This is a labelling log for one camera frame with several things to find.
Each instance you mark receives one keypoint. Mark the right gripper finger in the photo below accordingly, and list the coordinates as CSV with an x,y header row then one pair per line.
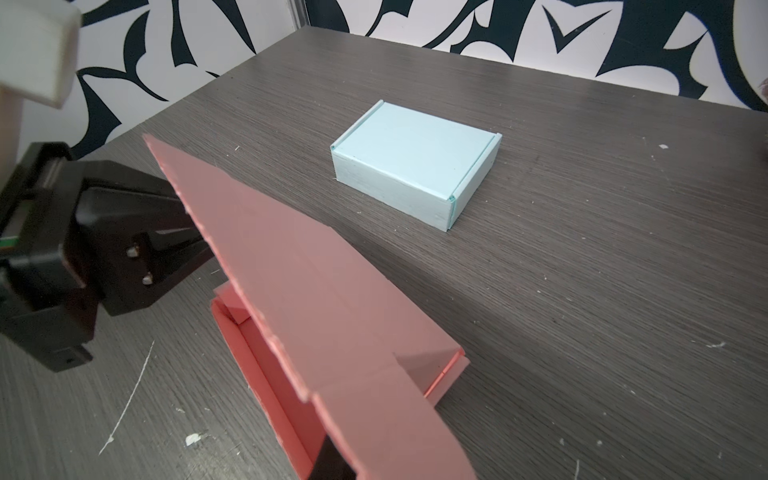
x,y
330,464

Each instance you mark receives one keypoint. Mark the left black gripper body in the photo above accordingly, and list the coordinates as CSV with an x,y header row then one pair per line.
x,y
48,306

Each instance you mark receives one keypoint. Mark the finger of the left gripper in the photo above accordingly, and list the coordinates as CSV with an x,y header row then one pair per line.
x,y
137,232

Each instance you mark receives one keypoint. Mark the pink paper box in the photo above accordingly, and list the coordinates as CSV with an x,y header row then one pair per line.
x,y
327,344

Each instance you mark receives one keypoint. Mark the light blue paper box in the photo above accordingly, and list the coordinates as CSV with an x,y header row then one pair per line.
x,y
422,165

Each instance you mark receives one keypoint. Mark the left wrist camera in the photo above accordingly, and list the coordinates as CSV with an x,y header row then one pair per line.
x,y
39,44

